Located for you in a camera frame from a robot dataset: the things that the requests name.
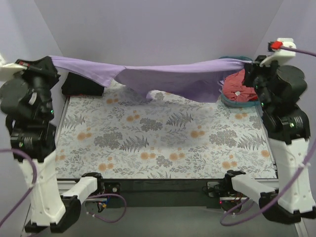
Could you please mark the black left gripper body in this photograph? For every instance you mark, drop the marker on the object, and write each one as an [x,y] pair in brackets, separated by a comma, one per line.
[46,68]

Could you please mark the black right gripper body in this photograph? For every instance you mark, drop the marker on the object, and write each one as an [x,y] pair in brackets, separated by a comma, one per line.
[253,74]

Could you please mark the purple t shirt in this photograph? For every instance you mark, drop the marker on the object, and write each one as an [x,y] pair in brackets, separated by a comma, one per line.
[197,81]

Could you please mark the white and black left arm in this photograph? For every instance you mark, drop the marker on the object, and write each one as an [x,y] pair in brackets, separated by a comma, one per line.
[25,99]

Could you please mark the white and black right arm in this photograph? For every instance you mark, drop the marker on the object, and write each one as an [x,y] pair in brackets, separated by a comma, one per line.
[279,87]

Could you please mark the red crumpled t shirt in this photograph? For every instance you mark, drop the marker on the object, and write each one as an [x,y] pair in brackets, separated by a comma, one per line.
[245,89]

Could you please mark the folded black t shirt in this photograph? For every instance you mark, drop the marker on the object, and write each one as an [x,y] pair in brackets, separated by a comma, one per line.
[76,85]

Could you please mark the pink crumpled t shirt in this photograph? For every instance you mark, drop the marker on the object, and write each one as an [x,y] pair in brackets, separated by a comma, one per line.
[230,85]

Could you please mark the teal plastic laundry basket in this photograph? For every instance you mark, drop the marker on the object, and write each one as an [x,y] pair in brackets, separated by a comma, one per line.
[234,104]

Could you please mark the floral patterned table mat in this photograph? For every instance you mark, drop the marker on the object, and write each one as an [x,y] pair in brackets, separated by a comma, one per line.
[121,135]

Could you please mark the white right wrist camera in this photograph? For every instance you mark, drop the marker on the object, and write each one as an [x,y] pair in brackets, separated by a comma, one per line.
[278,54]

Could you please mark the aluminium front rail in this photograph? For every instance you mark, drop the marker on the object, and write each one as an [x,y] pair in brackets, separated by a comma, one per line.
[160,186]

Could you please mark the black robot base mount plate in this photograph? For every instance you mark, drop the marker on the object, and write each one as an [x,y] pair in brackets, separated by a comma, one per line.
[205,199]

